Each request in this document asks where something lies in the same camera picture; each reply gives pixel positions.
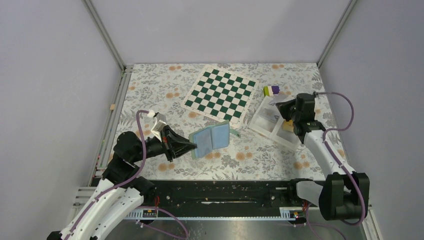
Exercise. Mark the grey credit card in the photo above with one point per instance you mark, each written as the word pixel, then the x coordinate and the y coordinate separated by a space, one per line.
pixel 269 114

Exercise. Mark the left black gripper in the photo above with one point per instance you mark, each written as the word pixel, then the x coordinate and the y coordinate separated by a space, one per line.
pixel 179 146

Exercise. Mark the orange credit card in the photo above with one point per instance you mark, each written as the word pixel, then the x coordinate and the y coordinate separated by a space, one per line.
pixel 288 126

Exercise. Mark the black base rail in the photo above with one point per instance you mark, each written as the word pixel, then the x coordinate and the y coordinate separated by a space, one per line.
pixel 220 198

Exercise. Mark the green purple toy block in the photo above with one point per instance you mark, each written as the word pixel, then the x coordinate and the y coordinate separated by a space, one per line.
pixel 271 90

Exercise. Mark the green white chessboard mat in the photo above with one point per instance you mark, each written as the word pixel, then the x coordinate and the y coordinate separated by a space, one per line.
pixel 221 95

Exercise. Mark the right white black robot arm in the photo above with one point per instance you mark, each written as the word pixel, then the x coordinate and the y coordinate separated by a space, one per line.
pixel 344 194

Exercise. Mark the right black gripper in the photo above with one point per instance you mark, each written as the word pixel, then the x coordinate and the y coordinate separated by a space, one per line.
pixel 283 107

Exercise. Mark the green leather card holder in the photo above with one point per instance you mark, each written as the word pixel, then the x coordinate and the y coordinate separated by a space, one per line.
pixel 211 137

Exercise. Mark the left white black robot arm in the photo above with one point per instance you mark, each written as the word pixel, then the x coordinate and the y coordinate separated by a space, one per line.
pixel 121 189

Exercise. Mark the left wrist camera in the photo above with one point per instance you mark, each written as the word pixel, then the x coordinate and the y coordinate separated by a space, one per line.
pixel 159 124

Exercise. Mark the clear plastic compartment tray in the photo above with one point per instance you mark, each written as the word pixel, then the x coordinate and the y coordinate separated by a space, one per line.
pixel 273 131

